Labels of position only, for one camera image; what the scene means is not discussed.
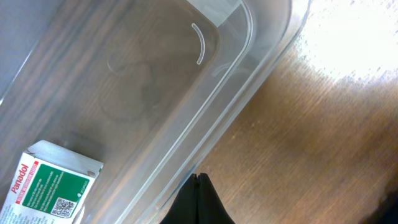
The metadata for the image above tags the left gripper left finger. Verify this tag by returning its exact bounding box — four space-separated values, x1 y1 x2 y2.
160 174 197 224

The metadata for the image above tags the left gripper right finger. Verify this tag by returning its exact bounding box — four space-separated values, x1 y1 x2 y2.
197 173 234 224

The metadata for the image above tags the white green medicine box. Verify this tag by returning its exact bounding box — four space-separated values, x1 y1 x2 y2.
1 140 104 224

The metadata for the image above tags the clear plastic container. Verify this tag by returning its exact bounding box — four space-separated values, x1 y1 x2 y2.
1 0 310 223

